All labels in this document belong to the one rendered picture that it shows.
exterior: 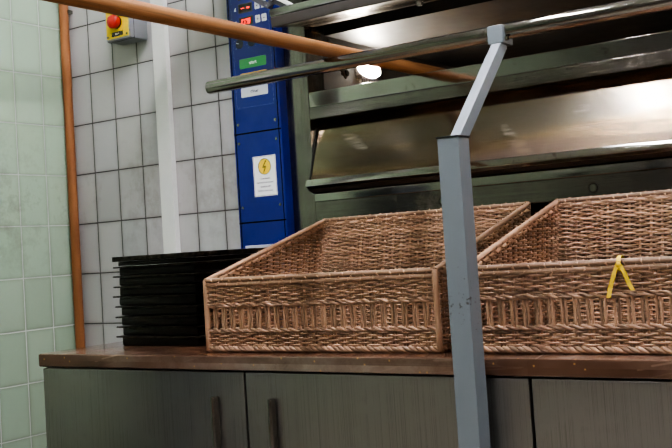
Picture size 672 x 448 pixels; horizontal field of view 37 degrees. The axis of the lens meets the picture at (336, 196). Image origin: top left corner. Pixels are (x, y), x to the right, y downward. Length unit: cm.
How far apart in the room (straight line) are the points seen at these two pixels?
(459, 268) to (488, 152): 67
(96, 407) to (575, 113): 123
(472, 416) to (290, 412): 42
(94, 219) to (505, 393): 170
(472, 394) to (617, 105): 80
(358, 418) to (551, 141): 76
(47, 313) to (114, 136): 56
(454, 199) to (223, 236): 118
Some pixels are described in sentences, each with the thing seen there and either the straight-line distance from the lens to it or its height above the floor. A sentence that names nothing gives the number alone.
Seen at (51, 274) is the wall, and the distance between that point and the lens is 308.
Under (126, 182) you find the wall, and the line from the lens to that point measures 298.
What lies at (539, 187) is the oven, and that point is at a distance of 224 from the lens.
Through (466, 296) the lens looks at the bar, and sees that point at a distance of 165.
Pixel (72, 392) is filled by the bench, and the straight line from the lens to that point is 236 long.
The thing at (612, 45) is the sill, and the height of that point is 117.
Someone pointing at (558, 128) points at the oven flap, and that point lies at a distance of 223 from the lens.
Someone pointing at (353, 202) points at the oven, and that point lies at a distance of 247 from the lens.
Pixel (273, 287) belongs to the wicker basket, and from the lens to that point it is 199.
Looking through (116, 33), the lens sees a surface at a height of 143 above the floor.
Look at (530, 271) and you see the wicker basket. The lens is 171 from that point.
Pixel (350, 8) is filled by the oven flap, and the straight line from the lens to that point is 235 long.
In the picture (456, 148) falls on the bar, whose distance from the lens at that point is 166.
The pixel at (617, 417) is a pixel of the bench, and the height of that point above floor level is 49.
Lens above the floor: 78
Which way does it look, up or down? 3 degrees up
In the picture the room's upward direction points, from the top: 4 degrees counter-clockwise
